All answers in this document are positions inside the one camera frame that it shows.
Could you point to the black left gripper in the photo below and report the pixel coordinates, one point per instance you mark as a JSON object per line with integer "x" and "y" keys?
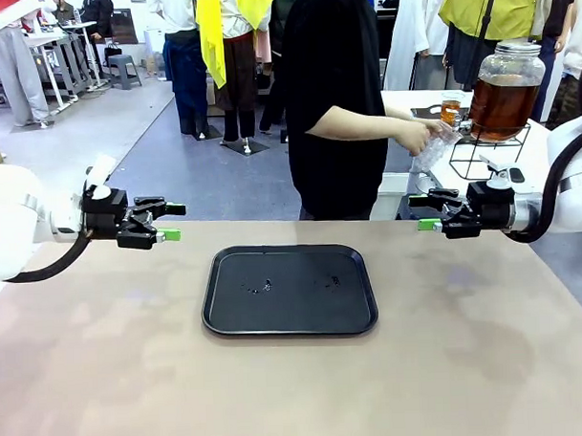
{"x": 104, "y": 212}

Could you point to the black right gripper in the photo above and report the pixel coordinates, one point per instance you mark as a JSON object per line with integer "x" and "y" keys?
{"x": 491, "y": 206}

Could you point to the tall clear plastic iced cup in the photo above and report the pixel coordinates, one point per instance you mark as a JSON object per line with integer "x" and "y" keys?
{"x": 432, "y": 155}

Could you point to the short clear plastic iced cup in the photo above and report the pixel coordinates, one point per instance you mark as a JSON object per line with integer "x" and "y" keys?
{"x": 451, "y": 112}

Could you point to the person's left forearm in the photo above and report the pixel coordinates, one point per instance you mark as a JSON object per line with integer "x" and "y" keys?
{"x": 397, "y": 114}

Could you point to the person's right forearm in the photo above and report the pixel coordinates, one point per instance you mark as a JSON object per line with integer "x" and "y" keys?
{"x": 354, "y": 125}

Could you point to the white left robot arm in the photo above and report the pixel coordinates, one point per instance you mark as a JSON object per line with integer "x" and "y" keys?
{"x": 9, "y": 213}

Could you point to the person's right hand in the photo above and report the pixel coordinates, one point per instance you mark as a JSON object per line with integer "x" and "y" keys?
{"x": 415, "y": 138}

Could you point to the person's left hand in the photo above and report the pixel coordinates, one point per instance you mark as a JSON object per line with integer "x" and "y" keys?
{"x": 436, "y": 127}

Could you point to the glass tea dispenser jar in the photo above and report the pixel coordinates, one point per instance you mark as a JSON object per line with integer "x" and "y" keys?
{"x": 502, "y": 100}

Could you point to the mannequin with navy trousers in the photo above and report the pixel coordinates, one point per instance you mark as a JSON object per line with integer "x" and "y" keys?
{"x": 186, "y": 78}

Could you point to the grey plastic step stool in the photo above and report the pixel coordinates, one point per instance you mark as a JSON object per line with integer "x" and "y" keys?
{"x": 123, "y": 71}

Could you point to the mannequin with yellow scarf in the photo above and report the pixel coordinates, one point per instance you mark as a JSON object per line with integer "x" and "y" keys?
{"x": 236, "y": 81}

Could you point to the black plastic serving tray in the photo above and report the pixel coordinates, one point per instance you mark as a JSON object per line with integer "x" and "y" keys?
{"x": 294, "y": 313}

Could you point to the hanging white coat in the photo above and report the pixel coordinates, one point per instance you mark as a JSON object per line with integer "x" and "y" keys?
{"x": 409, "y": 32}

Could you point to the person in black top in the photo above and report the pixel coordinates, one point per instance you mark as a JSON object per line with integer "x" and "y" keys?
{"x": 328, "y": 59}

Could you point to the black rectangular panel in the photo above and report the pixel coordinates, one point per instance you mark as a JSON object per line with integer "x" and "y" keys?
{"x": 122, "y": 25}

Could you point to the figure in grey trousers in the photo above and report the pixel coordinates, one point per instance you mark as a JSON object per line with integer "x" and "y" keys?
{"x": 13, "y": 74}

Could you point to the white standing desk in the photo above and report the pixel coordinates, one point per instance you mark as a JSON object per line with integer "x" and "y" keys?
{"x": 60, "y": 39}

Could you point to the mannequin with yellow-green jacket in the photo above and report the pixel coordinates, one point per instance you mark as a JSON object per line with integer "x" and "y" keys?
{"x": 499, "y": 5}

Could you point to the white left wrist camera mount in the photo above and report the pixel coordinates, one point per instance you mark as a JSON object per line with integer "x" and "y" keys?
{"x": 98, "y": 174}

